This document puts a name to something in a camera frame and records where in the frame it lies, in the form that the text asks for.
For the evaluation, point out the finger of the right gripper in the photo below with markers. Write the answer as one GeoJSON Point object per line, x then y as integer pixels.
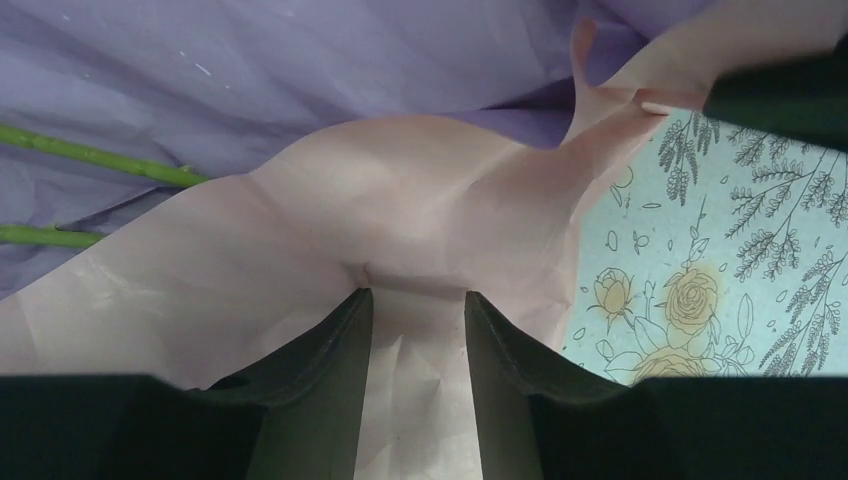
{"type": "Point", "coordinates": [803, 99]}

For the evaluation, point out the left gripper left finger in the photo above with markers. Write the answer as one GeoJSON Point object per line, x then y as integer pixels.
{"type": "Point", "coordinates": [294, 414]}

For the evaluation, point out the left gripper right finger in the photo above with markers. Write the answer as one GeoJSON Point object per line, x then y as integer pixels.
{"type": "Point", "coordinates": [540, 416]}

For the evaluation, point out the pink white rose stems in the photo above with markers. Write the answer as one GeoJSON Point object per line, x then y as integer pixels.
{"type": "Point", "coordinates": [174, 176]}

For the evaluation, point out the yellow flower stem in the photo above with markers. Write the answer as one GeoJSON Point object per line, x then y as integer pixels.
{"type": "Point", "coordinates": [19, 234]}

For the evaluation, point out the floral table cloth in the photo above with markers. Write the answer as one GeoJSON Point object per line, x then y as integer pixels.
{"type": "Point", "coordinates": [721, 251]}

